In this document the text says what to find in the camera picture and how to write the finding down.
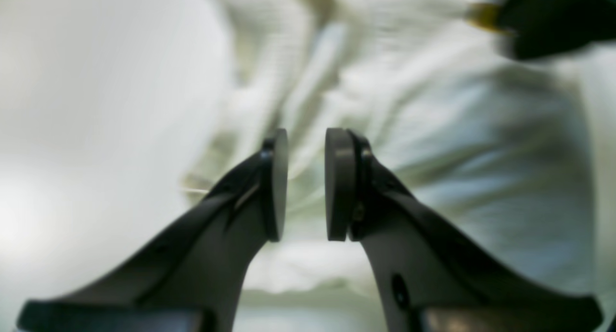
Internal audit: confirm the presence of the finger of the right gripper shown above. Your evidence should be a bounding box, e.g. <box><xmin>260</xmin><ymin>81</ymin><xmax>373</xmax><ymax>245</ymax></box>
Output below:
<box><xmin>467</xmin><ymin>0</ymin><xmax>616</xmax><ymax>61</ymax></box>

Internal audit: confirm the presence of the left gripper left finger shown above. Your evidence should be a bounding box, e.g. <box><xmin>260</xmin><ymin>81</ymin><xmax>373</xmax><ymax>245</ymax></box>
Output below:
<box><xmin>17</xmin><ymin>129</ymin><xmax>288</xmax><ymax>332</ymax></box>

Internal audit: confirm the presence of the white printed T-shirt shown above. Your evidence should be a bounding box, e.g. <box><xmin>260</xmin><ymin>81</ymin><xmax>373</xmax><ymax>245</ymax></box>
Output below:
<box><xmin>185</xmin><ymin>0</ymin><xmax>615</xmax><ymax>318</ymax></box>

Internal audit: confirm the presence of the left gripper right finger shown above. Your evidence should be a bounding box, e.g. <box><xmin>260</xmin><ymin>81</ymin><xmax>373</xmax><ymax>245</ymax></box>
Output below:
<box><xmin>325</xmin><ymin>128</ymin><xmax>603</xmax><ymax>332</ymax></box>

